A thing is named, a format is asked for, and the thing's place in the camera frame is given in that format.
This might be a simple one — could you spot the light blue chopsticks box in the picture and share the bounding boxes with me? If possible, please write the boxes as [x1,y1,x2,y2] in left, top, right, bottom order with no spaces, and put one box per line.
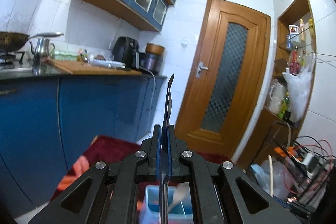
[139,184,195,224]

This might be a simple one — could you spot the silver door handle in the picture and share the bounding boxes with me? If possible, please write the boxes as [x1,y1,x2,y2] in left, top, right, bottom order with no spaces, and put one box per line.
[196,61,209,80]

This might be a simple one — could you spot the red and peach fleece blanket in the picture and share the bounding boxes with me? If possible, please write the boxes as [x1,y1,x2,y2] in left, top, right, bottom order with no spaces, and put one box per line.
[50,135,237,214]

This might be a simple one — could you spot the brown pot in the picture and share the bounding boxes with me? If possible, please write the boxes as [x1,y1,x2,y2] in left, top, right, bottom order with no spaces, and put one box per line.
[146,42,166,55]

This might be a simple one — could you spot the white power cable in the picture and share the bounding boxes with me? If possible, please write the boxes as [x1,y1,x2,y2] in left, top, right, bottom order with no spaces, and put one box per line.
[139,67,157,111]

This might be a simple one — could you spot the black air fryer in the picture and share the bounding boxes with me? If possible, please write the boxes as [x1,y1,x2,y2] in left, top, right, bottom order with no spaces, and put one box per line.
[112,36,141,69]

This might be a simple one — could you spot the blue face mask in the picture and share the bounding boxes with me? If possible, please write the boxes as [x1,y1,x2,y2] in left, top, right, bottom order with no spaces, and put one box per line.
[251,164,269,188]

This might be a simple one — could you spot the black metal rack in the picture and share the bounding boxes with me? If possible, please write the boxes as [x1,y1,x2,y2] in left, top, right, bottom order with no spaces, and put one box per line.
[273,121,336,216]

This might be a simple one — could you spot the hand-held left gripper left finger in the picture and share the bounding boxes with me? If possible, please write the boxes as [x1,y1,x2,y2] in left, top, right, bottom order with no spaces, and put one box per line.
[28,125,162,224]

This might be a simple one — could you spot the dark wok with handle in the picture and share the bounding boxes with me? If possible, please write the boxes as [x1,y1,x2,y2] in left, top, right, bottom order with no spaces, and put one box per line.
[0,31,65,53]

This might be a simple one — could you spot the wooden wall shelf niche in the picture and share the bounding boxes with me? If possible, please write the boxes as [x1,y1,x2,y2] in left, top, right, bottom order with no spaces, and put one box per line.
[262,0,319,132]

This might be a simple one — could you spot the white plastic bag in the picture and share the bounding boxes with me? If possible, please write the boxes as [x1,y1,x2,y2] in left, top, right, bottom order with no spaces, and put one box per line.
[282,52,317,123]

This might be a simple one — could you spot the gas stove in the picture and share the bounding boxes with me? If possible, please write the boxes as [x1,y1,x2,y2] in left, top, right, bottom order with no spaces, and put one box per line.
[0,51,27,70]

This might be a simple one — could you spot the steel kettle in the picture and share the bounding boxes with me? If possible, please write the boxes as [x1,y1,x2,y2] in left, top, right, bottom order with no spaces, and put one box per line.
[28,38,55,62]

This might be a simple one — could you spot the dark rice cooker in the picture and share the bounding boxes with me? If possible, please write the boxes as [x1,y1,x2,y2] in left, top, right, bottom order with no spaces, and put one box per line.
[138,52,164,74]

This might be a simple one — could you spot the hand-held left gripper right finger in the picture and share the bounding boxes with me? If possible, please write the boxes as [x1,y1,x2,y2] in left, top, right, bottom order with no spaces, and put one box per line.
[168,125,302,224]

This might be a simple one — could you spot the all-steel fork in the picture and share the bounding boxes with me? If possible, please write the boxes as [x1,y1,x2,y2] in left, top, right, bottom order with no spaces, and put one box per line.
[159,73,175,224]

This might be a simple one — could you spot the wooden cutting board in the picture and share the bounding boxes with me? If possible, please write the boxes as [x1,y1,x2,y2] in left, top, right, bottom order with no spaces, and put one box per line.
[47,60,143,76]

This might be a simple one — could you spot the green egg carton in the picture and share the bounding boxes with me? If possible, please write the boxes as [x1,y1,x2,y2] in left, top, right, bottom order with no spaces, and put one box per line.
[54,50,80,62]

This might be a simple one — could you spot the blue base cabinets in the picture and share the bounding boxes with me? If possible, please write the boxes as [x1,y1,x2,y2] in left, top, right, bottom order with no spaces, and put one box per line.
[0,74,168,219]

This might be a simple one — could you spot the wooden door with glass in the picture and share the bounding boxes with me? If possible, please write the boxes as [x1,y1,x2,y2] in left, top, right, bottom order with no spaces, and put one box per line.
[175,0,271,161]

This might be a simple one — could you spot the green bottle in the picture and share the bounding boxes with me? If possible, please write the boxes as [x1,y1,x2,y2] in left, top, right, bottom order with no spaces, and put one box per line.
[278,92,291,120]

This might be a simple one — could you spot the clear plastic bag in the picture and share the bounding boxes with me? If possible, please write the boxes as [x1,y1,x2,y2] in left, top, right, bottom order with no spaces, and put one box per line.
[259,156,295,199]

